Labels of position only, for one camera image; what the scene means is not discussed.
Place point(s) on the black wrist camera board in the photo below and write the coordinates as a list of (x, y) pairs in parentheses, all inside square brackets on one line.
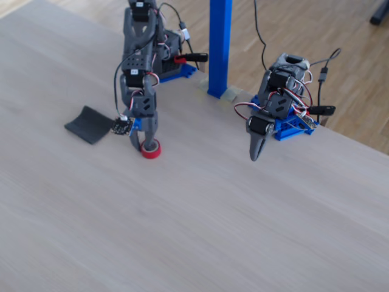
[(121, 125)]

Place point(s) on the blue upright post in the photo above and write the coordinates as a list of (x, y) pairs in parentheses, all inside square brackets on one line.
[(220, 45)]

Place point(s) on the red tape roll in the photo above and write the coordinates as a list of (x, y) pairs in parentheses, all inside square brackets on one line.
[(152, 154)]

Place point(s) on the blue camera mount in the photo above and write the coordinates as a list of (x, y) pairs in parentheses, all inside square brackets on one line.
[(138, 123)]

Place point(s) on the clear tape patches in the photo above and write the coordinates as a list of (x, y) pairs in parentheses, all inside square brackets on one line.
[(232, 94)]

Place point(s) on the blue base of cameraless arm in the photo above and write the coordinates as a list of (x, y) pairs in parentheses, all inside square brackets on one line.
[(288, 127)]

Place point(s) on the dark grey mat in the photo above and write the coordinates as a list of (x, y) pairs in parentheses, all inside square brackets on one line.
[(88, 123)]

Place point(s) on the grey robot arm without camera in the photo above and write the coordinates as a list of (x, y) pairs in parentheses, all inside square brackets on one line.
[(288, 65)]

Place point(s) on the grey camera arm gripper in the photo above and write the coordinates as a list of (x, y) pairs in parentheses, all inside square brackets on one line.
[(149, 125)]

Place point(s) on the grey cameraless arm gripper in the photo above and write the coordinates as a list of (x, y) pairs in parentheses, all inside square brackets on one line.
[(258, 124)]

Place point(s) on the small controller circuit board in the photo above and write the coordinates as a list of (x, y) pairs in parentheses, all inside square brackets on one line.
[(307, 121)]

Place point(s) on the red and black clamp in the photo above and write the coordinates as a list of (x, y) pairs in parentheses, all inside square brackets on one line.
[(194, 56)]

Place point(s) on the black furniture leg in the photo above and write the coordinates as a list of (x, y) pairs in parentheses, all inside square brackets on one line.
[(381, 13)]

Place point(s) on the grey robot arm with camera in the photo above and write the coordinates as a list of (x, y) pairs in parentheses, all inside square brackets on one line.
[(138, 36)]

